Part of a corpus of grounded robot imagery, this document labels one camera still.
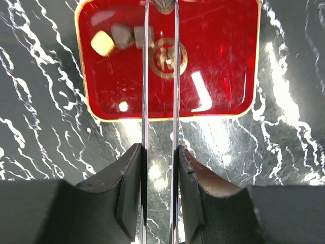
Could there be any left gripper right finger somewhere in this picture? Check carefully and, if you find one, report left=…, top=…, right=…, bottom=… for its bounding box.
left=178, top=146, right=324, bottom=243

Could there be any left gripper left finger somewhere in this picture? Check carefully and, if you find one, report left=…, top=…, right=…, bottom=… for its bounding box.
left=1, top=143, right=142, bottom=243

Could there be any dark round chocolate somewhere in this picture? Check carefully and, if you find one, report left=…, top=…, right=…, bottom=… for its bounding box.
left=153, top=0, right=175, bottom=15

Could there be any dark chocolate piece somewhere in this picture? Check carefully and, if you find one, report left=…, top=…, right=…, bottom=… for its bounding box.
left=134, top=26, right=154, bottom=49

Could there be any tan hexagon chocolate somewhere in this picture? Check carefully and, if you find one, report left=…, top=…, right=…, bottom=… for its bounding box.
left=90, top=30, right=115, bottom=56

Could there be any dark hexagon chocolate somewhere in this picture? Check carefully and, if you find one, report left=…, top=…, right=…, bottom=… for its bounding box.
left=111, top=23, right=134, bottom=49

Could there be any red lacquer tray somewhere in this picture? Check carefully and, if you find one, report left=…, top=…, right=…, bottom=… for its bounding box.
left=75, top=1, right=261, bottom=121

